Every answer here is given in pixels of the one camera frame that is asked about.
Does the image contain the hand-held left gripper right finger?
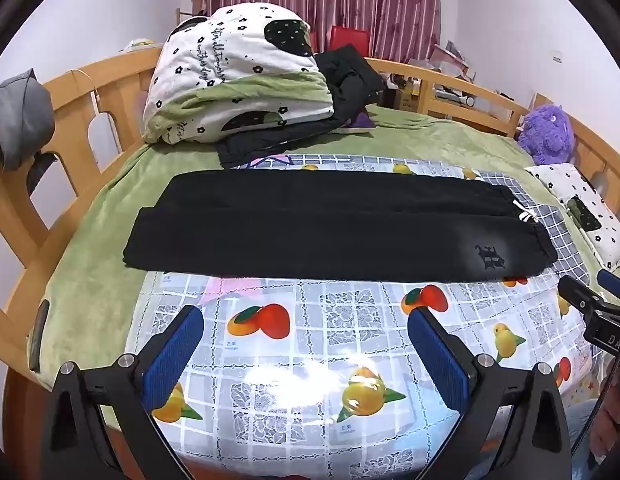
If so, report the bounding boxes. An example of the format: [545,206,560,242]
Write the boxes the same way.
[407,307,573,480]

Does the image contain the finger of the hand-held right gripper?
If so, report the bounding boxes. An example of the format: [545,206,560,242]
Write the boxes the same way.
[597,269,620,307]
[558,275,604,317]

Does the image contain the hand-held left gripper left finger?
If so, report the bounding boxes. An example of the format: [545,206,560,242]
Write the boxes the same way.
[48,305,205,480]

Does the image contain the black pants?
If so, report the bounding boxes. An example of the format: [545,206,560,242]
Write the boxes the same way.
[122,171,559,283]

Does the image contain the person's right hand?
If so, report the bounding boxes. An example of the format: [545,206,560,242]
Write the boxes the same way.
[590,387,620,461]

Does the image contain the white flower print pillow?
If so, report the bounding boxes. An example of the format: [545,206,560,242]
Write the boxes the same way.
[525,162,620,268]

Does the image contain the fruit print plastic tablecloth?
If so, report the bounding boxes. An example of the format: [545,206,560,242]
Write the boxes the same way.
[124,152,596,480]

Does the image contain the purple plush toy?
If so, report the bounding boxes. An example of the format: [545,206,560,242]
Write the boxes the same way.
[517,104,575,166]

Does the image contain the purple cloth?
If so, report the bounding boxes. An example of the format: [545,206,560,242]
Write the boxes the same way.
[339,110,377,134]

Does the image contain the cardboard box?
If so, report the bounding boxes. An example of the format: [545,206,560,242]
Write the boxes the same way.
[390,77,423,112]

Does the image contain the grey cloth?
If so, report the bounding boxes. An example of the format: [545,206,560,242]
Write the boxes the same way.
[0,71,56,171]

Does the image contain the black jacket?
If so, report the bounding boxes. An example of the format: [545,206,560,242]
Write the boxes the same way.
[217,45,388,168]

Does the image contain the folded white flower print quilt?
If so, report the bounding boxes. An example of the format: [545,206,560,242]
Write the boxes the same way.
[142,4,337,145]

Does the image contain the red chair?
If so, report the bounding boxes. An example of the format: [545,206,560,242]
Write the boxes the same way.
[330,25,369,54]

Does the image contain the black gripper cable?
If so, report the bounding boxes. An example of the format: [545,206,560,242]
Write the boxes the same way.
[572,350,620,461]

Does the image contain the black strap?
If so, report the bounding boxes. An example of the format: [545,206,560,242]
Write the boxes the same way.
[26,152,55,196]

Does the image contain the wooden bed frame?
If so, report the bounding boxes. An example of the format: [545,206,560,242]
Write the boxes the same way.
[0,44,620,480]

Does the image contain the white charging cable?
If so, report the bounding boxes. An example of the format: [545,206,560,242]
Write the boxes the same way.
[70,67,103,107]

